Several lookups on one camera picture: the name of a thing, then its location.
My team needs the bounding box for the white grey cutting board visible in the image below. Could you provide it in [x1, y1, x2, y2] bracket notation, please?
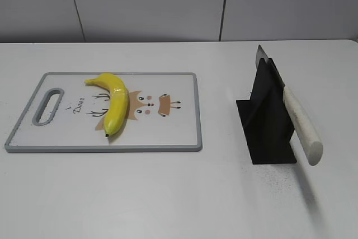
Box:
[4, 72, 202, 153]

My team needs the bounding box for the black knife stand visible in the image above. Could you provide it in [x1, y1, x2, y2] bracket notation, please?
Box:
[236, 58, 296, 165]

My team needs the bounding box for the yellow plastic banana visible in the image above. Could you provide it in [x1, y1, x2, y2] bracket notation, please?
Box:
[84, 73, 129, 137]

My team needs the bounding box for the white handled kitchen knife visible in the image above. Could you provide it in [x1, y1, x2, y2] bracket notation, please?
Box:
[255, 45, 323, 166]

